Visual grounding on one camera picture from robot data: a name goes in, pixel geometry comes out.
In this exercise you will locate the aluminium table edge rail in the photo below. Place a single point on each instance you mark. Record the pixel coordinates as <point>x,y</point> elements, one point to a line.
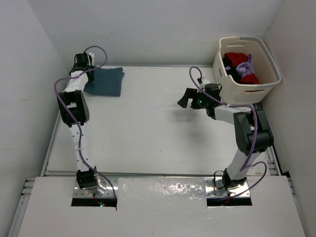
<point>59,159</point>

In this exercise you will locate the red garment front of basket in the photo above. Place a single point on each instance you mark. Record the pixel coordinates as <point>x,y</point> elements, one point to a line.
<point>249,79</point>

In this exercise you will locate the white front cover panel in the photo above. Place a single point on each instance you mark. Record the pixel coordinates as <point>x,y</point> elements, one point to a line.
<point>161,207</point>

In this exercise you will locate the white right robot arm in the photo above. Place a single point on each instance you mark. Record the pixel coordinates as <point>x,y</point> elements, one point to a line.
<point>252,131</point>

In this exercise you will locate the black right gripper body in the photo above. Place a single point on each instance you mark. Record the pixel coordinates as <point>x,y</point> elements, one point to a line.
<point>199,100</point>

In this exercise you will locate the cream perforated laundry basket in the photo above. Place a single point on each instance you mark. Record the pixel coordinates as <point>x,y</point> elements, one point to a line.
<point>263,65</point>

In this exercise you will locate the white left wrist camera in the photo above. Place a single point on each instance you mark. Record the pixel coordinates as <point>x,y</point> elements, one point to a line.
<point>91,57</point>

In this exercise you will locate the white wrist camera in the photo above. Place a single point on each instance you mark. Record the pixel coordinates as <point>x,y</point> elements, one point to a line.
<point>203,82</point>
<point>91,57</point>

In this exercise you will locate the blue t shirt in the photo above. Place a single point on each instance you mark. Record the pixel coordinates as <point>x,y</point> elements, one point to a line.
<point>107,82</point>

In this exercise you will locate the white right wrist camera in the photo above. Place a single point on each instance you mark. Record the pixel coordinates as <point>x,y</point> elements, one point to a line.
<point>203,82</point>

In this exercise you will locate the black garment in basket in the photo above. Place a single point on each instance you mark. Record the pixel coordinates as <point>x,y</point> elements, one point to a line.
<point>231,70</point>

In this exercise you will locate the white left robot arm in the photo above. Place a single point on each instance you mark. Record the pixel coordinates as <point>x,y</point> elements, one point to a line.
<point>75,115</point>

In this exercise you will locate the lavender garment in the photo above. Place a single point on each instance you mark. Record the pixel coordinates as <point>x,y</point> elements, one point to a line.
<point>245,68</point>

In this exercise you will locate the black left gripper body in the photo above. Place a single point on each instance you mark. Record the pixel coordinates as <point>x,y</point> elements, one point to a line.
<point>91,77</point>

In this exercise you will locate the red garment in basket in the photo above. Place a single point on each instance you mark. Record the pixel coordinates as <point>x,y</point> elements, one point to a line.
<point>232,59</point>

